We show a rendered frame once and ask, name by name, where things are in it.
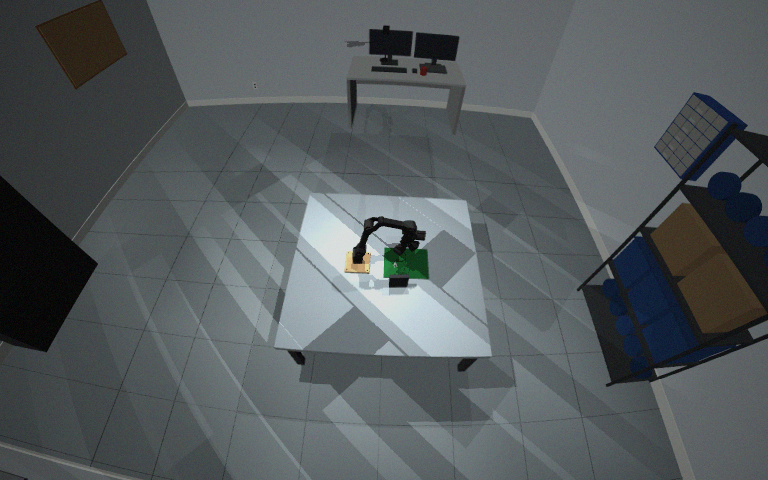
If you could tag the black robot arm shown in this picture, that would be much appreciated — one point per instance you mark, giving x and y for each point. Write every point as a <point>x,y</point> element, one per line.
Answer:
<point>408,227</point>

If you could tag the black square panel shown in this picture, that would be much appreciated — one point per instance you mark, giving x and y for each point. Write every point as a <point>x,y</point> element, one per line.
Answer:
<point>397,281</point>

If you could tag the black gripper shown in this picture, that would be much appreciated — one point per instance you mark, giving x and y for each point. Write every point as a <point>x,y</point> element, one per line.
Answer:
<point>400,248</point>

